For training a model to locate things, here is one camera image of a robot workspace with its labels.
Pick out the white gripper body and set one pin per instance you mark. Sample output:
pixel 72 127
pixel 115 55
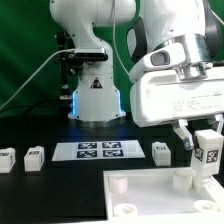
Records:
pixel 160 97

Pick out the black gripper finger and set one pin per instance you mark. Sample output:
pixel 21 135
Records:
pixel 180 128
pixel 216 122

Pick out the white square tabletop part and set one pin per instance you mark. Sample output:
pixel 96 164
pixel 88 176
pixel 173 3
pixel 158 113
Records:
pixel 162 196

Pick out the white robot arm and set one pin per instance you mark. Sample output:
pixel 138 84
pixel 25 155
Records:
pixel 156 24

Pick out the white sheet with tags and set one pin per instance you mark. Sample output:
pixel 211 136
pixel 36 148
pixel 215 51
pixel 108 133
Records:
pixel 98 150

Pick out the black camera on stand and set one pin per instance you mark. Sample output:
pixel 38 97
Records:
pixel 91 58

